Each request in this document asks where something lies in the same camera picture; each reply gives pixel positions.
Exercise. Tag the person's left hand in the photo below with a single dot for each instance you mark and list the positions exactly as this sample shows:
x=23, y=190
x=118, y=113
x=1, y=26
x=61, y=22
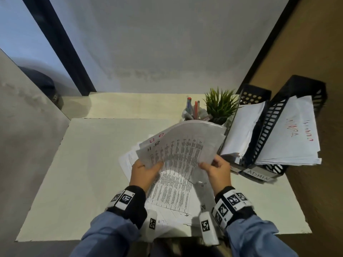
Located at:
x=142, y=176

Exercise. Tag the bundle of white papers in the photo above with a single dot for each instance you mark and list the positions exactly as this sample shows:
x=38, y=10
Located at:
x=289, y=139
x=241, y=131

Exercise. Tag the frosted window glass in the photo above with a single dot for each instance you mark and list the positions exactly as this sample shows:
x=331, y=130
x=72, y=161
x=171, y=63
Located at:
x=24, y=37

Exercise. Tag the black ADMIN file holder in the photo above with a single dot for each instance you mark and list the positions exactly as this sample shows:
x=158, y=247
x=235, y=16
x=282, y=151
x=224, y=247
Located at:
x=302, y=82

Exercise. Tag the black window frame post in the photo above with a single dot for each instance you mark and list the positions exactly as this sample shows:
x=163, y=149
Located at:
x=59, y=48

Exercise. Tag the orange pen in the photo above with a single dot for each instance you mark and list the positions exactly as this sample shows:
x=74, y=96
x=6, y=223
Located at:
x=196, y=109

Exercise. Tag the person's right forearm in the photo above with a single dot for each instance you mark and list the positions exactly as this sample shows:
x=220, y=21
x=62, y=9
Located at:
x=257, y=238

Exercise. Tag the pile of printed papers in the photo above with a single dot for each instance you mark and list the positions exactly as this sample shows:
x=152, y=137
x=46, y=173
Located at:
x=171, y=192

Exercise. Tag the dark round object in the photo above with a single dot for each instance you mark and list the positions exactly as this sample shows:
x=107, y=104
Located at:
x=40, y=85

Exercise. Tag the white table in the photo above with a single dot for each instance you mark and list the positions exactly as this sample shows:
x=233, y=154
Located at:
x=75, y=179

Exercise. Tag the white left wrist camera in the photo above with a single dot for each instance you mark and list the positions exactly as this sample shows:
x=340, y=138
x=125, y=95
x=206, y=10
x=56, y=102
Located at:
x=150, y=224

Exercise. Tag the black edge trim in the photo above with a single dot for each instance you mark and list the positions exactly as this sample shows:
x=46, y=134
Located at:
x=270, y=45

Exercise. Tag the green plant in black pot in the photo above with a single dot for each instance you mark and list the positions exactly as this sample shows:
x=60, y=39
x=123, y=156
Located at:
x=221, y=104

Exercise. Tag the grey white marker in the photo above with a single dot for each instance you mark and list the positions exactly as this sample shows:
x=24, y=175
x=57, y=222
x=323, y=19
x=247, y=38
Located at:
x=187, y=115

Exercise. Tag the white pen cup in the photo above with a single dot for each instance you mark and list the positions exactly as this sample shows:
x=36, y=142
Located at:
x=204, y=113

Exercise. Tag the black left wrist band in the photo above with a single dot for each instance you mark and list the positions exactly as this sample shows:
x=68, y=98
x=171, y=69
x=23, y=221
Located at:
x=131, y=204

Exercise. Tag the person's right hand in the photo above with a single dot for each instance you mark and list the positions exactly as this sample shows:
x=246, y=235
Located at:
x=221, y=176

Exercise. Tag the light wooden ledge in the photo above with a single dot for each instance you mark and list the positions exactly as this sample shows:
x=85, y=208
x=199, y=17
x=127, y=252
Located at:
x=126, y=105

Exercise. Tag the person's left forearm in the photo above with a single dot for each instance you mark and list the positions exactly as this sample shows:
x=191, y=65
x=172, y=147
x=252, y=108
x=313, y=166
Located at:
x=107, y=235

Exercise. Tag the red-capped marker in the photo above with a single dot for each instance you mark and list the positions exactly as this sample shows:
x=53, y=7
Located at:
x=189, y=105

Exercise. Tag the sheaf of printed papers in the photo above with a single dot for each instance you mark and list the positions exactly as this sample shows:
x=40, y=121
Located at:
x=182, y=149

